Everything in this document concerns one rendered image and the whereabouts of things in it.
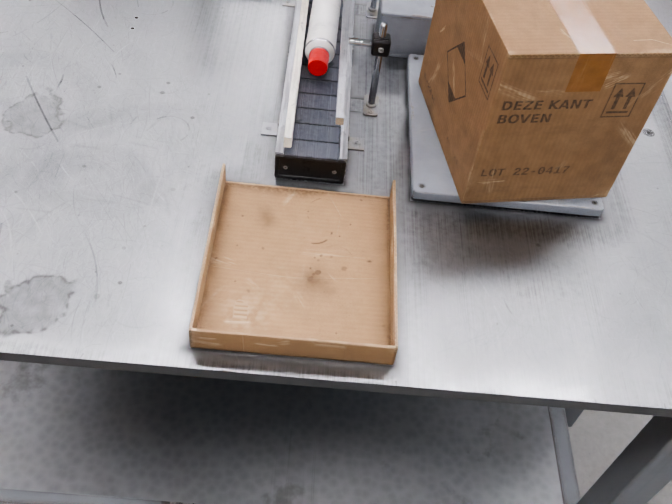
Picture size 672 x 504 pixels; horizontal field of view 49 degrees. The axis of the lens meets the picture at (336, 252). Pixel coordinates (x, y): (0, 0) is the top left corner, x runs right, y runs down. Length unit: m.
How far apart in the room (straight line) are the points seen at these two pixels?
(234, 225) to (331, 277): 0.17
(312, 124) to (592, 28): 0.43
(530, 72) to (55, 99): 0.76
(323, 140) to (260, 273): 0.25
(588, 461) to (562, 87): 1.15
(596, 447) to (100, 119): 1.39
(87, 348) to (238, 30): 0.72
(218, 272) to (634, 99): 0.62
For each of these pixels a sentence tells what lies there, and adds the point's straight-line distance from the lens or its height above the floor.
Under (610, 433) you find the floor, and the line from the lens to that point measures 2.04.
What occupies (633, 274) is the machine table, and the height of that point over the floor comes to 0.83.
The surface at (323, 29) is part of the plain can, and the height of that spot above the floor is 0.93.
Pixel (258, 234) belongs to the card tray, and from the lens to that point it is 1.08.
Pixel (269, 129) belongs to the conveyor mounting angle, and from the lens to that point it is 1.24.
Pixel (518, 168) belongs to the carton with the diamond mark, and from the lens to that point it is 1.12.
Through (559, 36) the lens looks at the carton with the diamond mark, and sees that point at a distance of 1.04.
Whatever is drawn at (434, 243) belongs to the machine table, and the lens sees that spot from 1.11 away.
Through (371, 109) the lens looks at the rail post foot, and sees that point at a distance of 1.31.
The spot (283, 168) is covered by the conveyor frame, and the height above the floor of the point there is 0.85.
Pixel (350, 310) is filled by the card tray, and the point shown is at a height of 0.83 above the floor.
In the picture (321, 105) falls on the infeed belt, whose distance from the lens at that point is 1.23.
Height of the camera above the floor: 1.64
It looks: 50 degrees down
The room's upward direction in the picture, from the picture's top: 8 degrees clockwise
